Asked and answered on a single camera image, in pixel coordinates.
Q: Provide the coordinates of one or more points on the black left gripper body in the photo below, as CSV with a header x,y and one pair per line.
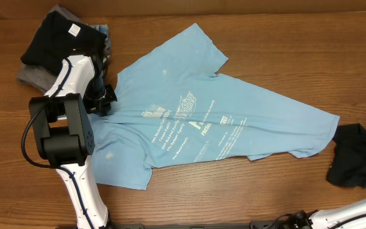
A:
x,y
99,95

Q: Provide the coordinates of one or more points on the light blue printed t-shirt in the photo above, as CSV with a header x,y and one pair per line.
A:
x,y
174,107

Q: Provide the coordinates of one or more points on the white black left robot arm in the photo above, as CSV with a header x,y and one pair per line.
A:
x,y
64,136

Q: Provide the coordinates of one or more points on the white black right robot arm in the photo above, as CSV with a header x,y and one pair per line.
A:
x,y
352,216

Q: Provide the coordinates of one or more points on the folded grey garment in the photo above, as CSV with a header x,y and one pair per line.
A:
x,y
41,78

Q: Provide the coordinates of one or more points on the folded blue denim garment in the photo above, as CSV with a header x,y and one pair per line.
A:
x,y
103,28

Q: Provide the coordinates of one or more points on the folded black t-shirt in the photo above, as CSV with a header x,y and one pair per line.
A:
x,y
57,38

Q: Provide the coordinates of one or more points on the crumpled black garment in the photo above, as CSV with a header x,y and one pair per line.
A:
x,y
348,168

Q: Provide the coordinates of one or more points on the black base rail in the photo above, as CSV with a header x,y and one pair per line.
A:
x,y
251,225

